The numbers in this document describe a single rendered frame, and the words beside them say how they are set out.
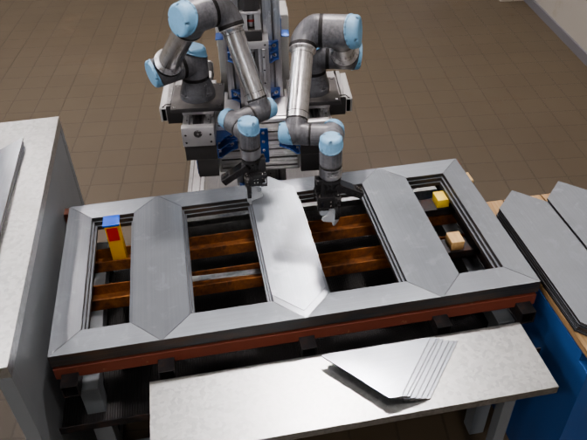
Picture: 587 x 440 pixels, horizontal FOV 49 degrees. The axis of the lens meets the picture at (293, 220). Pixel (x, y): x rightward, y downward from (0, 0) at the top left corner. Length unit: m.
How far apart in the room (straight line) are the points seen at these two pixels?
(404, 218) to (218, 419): 0.99
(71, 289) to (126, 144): 2.47
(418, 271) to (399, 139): 2.39
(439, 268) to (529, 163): 2.29
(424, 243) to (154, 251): 0.95
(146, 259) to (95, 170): 2.17
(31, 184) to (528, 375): 1.76
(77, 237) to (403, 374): 1.25
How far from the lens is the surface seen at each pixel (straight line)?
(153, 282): 2.18
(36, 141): 2.68
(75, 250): 2.38
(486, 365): 2.10
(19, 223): 2.26
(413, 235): 2.32
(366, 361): 2.00
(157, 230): 2.38
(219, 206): 2.48
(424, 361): 2.03
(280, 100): 2.94
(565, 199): 2.65
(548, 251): 2.38
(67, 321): 2.14
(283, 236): 2.29
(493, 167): 4.31
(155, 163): 4.34
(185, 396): 2.00
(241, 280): 2.34
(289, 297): 2.07
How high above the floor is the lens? 2.35
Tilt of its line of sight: 39 degrees down
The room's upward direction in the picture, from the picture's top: 2 degrees counter-clockwise
